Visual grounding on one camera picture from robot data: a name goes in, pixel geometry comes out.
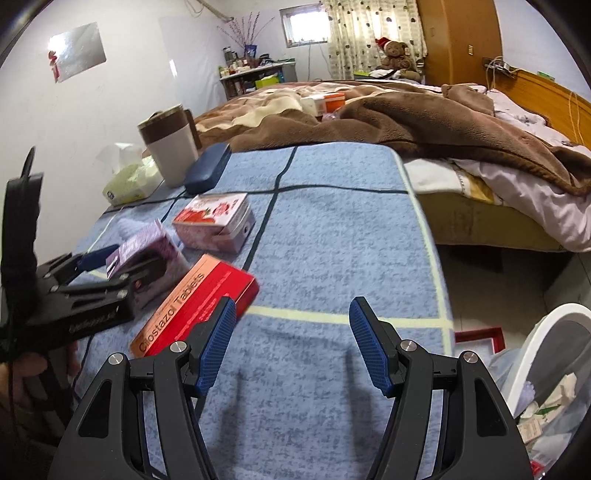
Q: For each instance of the vase with purple branches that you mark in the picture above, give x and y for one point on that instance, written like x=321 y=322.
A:
x=249 y=41

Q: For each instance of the small window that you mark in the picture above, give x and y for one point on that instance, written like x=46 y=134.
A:
x=307 y=23

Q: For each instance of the red orange medicine box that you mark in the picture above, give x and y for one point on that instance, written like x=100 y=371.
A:
x=207 y=295

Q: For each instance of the brown teddy bear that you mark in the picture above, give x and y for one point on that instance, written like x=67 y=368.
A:
x=397 y=55

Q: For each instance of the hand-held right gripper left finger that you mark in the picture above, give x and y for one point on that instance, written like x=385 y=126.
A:
x=217 y=344

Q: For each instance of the pale pink duvet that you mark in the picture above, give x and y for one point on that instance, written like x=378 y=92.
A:
x=531 y=203

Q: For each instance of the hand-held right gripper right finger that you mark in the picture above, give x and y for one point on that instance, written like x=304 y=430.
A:
x=369 y=350

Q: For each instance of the orange white box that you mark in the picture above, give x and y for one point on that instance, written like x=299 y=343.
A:
x=332 y=104

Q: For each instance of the brown cream patterned blanket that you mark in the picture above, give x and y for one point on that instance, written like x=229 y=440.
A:
x=258 y=110

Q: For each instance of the power strip with plugs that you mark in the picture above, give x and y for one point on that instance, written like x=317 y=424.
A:
x=498 y=67

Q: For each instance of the green box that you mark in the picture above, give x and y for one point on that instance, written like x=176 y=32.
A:
x=267 y=83

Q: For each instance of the blue checked cloth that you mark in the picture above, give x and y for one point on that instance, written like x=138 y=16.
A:
x=323 y=207

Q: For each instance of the person's left hand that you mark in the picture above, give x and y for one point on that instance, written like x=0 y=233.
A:
x=27 y=383

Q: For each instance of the yellow bed mattress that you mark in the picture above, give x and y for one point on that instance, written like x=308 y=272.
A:
x=485 y=221

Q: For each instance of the clear plastic bin liner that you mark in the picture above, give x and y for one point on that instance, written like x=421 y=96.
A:
x=508 y=369

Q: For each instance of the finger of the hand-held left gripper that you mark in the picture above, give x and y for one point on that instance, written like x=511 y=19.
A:
x=92 y=258
x=143 y=272

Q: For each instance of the green white tissue pack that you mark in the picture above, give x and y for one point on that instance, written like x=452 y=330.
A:
x=131 y=182

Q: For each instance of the silver wall sheet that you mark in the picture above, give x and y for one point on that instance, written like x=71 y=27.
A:
x=78 y=50

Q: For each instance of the purple medicine box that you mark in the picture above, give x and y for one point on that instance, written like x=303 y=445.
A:
x=147 y=240

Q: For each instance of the wooden bed headboard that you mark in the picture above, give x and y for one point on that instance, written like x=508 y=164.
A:
x=554 y=97

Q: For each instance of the blue glasses case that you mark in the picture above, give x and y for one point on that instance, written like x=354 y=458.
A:
x=207 y=168

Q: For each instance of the heart patterned curtain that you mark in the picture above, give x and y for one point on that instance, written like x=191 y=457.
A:
x=369 y=32

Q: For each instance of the white yellow bed sheet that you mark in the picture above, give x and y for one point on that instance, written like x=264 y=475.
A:
x=438 y=177

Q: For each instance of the brown fleece blanket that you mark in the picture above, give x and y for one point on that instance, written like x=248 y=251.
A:
x=415 y=120

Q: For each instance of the cluttered grey desk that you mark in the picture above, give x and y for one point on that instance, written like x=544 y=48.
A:
x=251 y=71

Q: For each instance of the red floor frame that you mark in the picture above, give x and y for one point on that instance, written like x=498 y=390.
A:
x=496 y=332

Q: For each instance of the wooden wardrobe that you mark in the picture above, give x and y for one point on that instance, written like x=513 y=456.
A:
x=457 y=37

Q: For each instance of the wrapped air conditioner pipe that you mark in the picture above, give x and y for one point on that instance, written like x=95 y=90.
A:
x=214 y=9

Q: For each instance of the brown white insulated cup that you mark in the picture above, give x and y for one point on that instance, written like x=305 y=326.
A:
x=173 y=147

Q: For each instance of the white round waste bin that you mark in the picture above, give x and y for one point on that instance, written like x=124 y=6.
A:
x=545 y=323

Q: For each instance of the pink strawberry print box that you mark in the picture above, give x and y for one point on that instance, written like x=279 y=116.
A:
x=207 y=212

